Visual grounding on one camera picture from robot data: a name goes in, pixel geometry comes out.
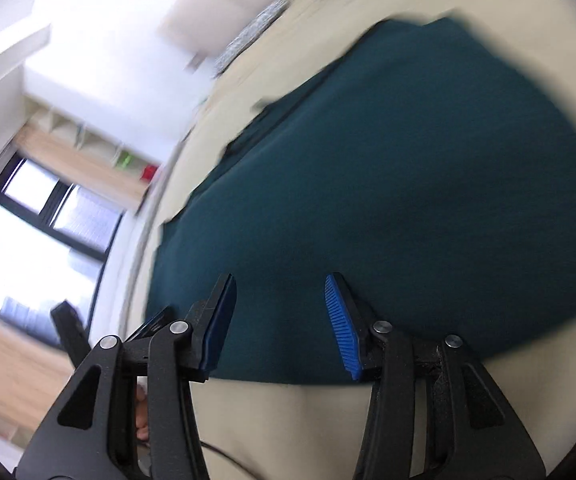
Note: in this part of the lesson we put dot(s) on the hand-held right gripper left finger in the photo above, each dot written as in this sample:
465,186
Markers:
220,320

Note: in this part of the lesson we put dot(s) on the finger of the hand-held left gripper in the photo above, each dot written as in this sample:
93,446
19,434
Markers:
150,322
70,332

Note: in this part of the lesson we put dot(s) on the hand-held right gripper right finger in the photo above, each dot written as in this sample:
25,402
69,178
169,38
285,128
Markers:
340,325

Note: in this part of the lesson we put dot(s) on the dark green sweater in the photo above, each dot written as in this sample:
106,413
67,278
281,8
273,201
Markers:
393,185

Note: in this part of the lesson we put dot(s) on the person's left hand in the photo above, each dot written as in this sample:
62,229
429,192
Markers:
143,415

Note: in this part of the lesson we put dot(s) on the black framed window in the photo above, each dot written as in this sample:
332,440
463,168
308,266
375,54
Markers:
33,240

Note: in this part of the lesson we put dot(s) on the bed with beige sheet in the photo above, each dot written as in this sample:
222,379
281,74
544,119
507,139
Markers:
293,435

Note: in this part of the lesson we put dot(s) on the red box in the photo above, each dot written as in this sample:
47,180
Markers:
148,173

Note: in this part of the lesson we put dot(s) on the green plastic item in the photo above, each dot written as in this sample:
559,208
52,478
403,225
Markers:
124,160

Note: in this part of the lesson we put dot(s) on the white open shelf unit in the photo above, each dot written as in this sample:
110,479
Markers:
93,135

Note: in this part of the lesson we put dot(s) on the zebra print pillow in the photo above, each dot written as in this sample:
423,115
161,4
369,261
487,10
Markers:
253,30

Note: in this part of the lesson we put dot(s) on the cream padded headboard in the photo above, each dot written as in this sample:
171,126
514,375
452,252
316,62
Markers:
218,5

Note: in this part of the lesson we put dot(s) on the wall switch panel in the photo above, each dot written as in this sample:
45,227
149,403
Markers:
194,62

